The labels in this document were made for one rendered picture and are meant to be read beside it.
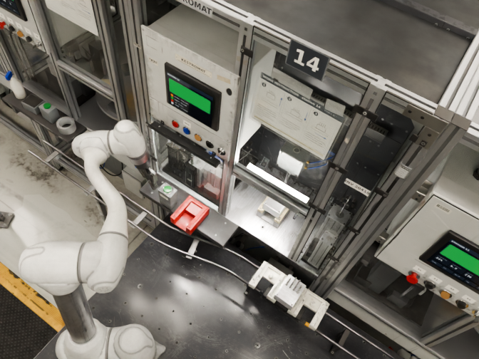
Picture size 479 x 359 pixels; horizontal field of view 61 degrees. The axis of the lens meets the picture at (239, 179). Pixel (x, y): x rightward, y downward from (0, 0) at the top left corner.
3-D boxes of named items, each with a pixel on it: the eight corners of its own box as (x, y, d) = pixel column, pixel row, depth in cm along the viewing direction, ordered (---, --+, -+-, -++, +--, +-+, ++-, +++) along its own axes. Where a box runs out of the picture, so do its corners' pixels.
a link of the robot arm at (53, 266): (110, 372, 174) (57, 373, 172) (116, 336, 186) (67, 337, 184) (78, 271, 122) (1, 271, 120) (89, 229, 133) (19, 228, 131)
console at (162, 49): (146, 119, 179) (135, 28, 141) (187, 85, 194) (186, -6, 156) (224, 166, 169) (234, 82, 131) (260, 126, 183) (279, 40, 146)
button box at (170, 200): (158, 201, 209) (157, 189, 199) (168, 191, 213) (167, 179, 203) (170, 209, 207) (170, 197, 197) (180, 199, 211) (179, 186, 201)
